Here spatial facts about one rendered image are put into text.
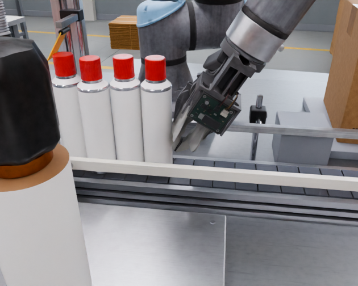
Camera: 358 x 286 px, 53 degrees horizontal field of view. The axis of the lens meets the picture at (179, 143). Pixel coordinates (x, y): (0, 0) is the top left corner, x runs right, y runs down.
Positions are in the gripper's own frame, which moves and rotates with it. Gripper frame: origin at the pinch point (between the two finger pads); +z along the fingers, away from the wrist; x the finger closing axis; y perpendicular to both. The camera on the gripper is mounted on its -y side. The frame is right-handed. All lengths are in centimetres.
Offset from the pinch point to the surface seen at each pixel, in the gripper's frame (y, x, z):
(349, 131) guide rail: -3.0, 23.7, -16.8
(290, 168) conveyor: -2.6, 20.2, -5.4
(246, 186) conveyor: 4.0, 13.2, -1.3
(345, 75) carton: -25.3, 26.3, -21.1
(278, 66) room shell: -341, 103, 49
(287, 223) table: 6.6, 21.9, -0.6
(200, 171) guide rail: 5.0, 4.8, -0.3
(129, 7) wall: -553, -100, 139
